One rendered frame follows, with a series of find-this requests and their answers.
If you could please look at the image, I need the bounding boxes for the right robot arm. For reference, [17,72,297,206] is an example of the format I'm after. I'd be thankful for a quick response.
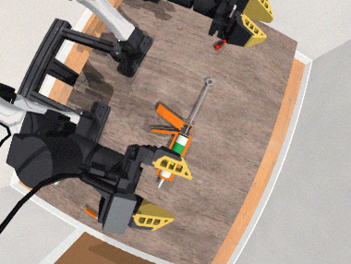
[0,83,137,234]

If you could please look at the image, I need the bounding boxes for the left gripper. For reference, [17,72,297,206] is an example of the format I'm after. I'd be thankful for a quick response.
[193,0,273,47]

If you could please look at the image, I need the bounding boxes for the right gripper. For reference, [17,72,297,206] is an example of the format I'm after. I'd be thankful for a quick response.
[90,144,192,231]

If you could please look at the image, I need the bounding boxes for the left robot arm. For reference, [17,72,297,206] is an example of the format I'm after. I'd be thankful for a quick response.
[76,0,194,75]

